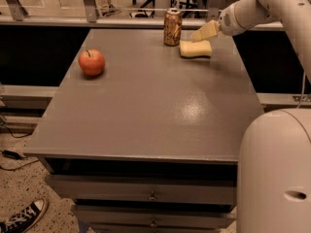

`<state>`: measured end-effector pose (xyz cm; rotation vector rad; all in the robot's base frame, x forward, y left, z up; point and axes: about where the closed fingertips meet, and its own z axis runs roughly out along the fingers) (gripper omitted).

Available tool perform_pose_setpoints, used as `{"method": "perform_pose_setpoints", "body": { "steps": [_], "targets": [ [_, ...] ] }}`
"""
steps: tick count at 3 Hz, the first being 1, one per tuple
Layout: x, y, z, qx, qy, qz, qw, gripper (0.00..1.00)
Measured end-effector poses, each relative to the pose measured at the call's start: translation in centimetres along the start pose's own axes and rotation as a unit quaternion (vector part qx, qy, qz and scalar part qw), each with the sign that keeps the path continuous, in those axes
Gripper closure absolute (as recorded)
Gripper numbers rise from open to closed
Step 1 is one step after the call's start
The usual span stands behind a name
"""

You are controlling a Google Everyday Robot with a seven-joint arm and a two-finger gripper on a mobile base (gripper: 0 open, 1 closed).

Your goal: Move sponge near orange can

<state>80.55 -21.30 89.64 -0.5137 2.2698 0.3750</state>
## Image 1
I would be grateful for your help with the black white sneaker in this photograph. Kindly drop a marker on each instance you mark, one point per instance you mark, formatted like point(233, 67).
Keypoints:
point(26, 218)

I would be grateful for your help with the black office chair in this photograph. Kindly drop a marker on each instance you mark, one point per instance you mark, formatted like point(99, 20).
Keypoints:
point(162, 8)

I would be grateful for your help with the orange soda can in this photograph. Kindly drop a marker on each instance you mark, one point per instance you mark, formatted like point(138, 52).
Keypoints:
point(172, 27)

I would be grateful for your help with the person's shoe in background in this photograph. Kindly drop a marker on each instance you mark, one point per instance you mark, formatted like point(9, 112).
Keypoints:
point(112, 10)

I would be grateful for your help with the black power adapter with cable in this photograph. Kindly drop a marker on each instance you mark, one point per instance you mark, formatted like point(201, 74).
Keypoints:
point(13, 154)

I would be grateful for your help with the grey drawer cabinet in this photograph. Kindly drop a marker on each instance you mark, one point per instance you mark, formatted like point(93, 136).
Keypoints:
point(151, 145)

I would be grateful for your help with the red apple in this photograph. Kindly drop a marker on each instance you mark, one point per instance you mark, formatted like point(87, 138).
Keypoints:
point(92, 62)

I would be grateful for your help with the yellow sponge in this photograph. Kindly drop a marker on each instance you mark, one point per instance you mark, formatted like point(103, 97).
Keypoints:
point(191, 49)

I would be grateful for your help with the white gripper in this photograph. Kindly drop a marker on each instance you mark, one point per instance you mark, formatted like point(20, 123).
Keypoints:
point(228, 23)

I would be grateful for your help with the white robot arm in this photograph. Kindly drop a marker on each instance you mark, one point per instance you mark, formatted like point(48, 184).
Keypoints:
point(274, 166)

